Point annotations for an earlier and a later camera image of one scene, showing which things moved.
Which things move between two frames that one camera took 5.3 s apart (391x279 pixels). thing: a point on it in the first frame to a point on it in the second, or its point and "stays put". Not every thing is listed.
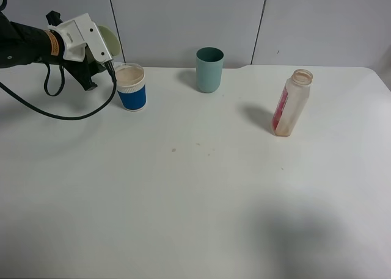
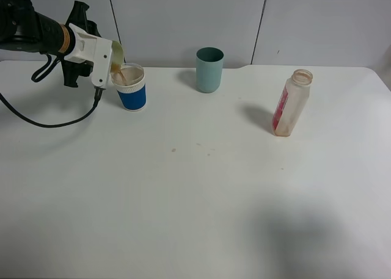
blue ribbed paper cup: [131, 86] stays put
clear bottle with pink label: [294, 97] stays put
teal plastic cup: [209, 65] stays put
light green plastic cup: [111, 38] to [117, 56]
